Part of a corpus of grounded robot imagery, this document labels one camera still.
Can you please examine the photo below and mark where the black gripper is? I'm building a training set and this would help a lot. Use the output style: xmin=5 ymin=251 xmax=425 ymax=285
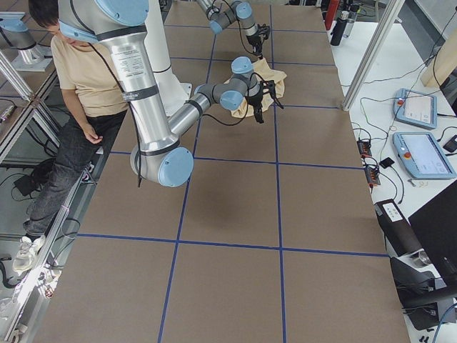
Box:
xmin=247 ymin=91 xmax=264 ymax=123
xmin=246 ymin=34 xmax=263 ymax=59

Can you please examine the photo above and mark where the cream long sleeve shirt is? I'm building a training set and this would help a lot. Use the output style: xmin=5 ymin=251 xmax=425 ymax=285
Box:
xmin=230 ymin=58 xmax=287 ymax=118

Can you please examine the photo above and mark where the black monitor arm base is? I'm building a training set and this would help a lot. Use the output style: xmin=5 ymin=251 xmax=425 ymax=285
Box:
xmin=390 ymin=257 xmax=456 ymax=330

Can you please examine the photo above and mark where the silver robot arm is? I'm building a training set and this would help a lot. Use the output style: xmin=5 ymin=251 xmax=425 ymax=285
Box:
xmin=196 ymin=0 xmax=271 ymax=59
xmin=58 ymin=1 xmax=268 ymax=187

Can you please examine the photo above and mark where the black water bottle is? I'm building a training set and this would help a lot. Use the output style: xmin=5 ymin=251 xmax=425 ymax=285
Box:
xmin=330 ymin=11 xmax=349 ymax=46

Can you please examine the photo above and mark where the red fire extinguisher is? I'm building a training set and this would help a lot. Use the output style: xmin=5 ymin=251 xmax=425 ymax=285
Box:
xmin=324 ymin=0 xmax=340 ymax=31

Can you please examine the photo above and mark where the clear water bottle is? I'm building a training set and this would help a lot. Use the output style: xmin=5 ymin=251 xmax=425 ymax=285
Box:
xmin=343 ymin=4 xmax=360 ymax=38

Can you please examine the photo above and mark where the upper orange black adapter box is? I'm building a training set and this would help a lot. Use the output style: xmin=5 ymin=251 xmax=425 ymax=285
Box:
xmin=356 ymin=139 xmax=372 ymax=158

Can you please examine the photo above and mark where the orange black adapter box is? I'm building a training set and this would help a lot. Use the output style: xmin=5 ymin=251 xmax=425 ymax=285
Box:
xmin=364 ymin=165 xmax=381 ymax=188
xmin=356 ymin=139 xmax=372 ymax=158

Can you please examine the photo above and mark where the lower orange black adapter box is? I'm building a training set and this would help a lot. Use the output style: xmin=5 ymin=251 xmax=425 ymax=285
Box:
xmin=364 ymin=165 xmax=381 ymax=188

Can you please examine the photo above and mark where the small black square device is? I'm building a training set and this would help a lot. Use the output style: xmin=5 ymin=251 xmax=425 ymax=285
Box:
xmin=379 ymin=157 xmax=395 ymax=169

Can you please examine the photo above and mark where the upper blue teach pendant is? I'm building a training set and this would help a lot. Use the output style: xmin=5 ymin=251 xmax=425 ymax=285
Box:
xmin=393 ymin=88 xmax=438 ymax=129

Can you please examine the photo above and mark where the blue teach pendant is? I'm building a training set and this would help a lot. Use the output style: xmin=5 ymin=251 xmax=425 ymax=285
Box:
xmin=393 ymin=88 xmax=438 ymax=129
xmin=392 ymin=132 xmax=456 ymax=180

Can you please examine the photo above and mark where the lower blue teach pendant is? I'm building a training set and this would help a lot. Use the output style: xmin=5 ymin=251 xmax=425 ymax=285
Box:
xmin=392 ymin=132 xmax=456 ymax=180

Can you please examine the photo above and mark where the person in beige shirt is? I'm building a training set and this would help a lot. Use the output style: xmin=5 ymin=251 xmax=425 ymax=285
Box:
xmin=22 ymin=0 xmax=133 ymax=244

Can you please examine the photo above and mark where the black box with white label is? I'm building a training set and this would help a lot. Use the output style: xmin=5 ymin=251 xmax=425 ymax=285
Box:
xmin=374 ymin=199 xmax=423 ymax=256

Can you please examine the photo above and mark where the black monitor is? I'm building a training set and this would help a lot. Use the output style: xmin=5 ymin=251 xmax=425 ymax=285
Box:
xmin=408 ymin=182 xmax=456 ymax=285

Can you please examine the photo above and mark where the white sneaker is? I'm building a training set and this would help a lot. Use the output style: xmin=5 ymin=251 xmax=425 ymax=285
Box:
xmin=12 ymin=235 xmax=46 ymax=274

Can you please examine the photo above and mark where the black camera cable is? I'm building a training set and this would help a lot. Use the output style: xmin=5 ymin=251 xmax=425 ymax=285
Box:
xmin=210 ymin=0 xmax=271 ymax=54
xmin=201 ymin=71 xmax=285 ymax=126

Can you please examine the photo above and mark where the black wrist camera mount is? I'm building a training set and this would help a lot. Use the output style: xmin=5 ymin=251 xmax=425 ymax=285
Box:
xmin=257 ymin=24 xmax=271 ymax=41
xmin=259 ymin=80 xmax=277 ymax=103

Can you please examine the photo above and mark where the white pedestal column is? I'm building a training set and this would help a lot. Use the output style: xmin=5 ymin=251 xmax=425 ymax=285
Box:
xmin=144 ymin=0 xmax=192 ymax=116

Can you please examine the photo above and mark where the aluminium frame post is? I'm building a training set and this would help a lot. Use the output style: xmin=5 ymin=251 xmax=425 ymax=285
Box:
xmin=341 ymin=0 xmax=405 ymax=111

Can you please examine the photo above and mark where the aluminium side frame rail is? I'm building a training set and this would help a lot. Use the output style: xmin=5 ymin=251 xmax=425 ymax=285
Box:
xmin=1 ymin=186 xmax=86 ymax=342

